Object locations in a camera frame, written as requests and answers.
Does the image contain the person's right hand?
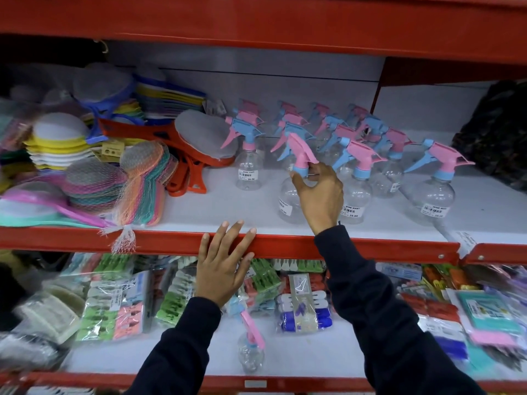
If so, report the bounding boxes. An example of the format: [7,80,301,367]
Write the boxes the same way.
[290,162,344,236]

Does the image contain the person's left hand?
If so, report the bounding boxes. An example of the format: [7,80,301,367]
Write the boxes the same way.
[197,221,257,307]

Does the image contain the clear spray bottle pink trigger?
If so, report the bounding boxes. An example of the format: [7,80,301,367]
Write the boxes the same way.
[270,132,320,225]

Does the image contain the person's left forearm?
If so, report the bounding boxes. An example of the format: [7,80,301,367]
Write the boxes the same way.
[125,297,223,395]

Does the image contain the person's right forearm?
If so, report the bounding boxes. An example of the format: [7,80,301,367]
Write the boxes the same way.
[314,225,487,395]

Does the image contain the small spray bottle pink nozzle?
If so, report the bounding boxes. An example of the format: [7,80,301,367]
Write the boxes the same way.
[235,298,267,374]

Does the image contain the net bag of coloured strainers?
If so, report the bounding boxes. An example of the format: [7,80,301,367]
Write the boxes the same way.
[62,141,179,255]

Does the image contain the pile of clothes peg packets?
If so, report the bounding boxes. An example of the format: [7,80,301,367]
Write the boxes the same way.
[62,253,527,368]

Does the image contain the group of clear spray bottles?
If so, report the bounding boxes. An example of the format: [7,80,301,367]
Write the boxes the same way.
[220,98,476,227]

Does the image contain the packets of pale sponges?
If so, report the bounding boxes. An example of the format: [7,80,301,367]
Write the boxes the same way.
[12,281,85,346]

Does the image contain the pink and teal strainers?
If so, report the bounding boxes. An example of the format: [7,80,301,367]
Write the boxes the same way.
[0,182,113,229]

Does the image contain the white shelf price label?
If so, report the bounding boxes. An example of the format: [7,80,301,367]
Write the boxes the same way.
[452,230,479,259]

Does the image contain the stack of yellow white strainers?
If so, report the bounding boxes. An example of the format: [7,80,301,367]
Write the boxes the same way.
[24,112,96,171]

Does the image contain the stack of blue rimmed strainers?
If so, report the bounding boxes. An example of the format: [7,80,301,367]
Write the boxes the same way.
[72,63,206,141]

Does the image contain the dark patterned cloth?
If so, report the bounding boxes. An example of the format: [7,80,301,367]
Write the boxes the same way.
[451,80,527,192]

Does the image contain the red metal shelving unit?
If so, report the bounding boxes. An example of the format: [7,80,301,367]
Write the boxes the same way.
[0,0,527,395]

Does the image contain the teal and pink packet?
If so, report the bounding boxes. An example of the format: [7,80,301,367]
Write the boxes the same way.
[456,290,524,347]

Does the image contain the orange handled mesh strainers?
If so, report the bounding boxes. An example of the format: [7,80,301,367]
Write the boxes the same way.
[98,109,240,197]

